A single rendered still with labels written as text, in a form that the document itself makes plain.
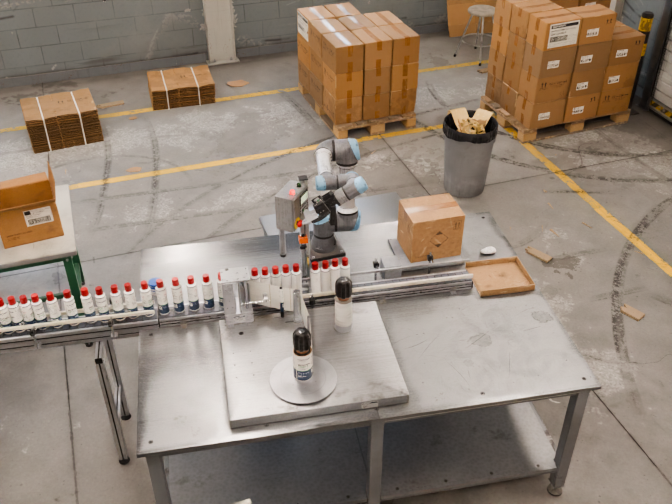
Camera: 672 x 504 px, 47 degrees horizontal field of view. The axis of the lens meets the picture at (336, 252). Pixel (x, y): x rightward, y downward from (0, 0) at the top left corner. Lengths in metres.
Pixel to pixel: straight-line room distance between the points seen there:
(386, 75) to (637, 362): 3.52
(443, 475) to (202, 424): 1.29
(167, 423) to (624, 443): 2.56
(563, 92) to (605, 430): 3.62
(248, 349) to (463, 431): 1.28
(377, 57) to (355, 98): 0.42
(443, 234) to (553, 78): 3.31
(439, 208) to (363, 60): 3.11
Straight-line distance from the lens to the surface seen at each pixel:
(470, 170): 6.38
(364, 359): 3.66
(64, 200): 5.25
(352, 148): 4.09
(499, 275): 4.31
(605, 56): 7.56
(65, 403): 4.93
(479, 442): 4.25
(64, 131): 7.56
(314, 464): 4.09
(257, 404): 3.48
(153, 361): 3.82
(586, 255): 6.06
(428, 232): 4.21
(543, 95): 7.32
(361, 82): 7.19
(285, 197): 3.68
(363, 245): 4.45
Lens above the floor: 3.42
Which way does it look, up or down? 36 degrees down
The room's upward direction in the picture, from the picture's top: straight up
